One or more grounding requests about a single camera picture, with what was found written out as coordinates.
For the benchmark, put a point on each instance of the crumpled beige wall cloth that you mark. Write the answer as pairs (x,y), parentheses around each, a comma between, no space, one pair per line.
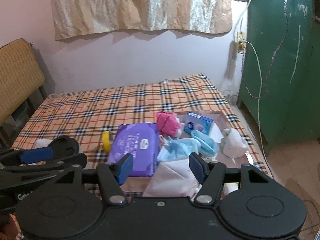
(84,17)

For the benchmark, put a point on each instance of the blue tissue packet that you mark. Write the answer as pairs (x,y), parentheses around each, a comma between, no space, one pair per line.
(197,122)

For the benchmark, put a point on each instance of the green wooden door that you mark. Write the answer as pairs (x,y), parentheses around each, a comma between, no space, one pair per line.
(280,85)

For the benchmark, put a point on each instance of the person left hand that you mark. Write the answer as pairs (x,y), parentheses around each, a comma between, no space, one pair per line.
(8,228)

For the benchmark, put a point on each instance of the white towel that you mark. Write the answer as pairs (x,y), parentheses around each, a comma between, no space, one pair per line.
(40,143)

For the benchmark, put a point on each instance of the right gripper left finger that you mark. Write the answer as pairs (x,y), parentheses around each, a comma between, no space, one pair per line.
(111,177)

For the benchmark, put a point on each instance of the pink towel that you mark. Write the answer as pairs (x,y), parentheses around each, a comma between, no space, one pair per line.
(168,124)

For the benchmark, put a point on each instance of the yellow tape roll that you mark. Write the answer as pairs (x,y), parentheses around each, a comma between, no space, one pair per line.
(107,141)

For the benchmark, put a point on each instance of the blue surgical mask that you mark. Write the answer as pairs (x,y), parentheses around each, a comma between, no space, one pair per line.
(173,149)

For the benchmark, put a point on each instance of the white cardboard box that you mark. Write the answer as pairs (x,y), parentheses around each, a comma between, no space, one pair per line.
(135,186)

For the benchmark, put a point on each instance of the white sock bundle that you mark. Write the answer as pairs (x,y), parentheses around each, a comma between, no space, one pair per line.
(233,145)

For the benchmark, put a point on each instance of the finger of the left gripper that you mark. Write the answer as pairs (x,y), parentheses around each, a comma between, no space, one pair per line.
(45,164)
(19,157)

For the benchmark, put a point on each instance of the woven mat chair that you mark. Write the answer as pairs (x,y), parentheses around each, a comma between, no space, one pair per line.
(20,76)

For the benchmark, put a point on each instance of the plaid bed sheet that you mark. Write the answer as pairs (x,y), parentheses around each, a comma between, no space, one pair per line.
(84,116)

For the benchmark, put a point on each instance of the purple wet wipes pack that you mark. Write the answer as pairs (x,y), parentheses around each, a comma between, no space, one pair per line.
(141,140)

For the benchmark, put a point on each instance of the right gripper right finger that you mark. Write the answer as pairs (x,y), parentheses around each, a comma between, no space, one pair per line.
(210,176)

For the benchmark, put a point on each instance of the white kn95 mask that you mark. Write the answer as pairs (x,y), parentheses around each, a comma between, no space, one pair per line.
(173,179)

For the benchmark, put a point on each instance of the grey tumbler black lid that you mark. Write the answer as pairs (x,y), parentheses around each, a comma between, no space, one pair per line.
(66,150)

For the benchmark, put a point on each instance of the wall power socket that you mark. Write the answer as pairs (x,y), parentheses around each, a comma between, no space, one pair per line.
(241,42)

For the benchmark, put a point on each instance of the light blue cloth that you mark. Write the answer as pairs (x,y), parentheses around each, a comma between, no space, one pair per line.
(208,147)

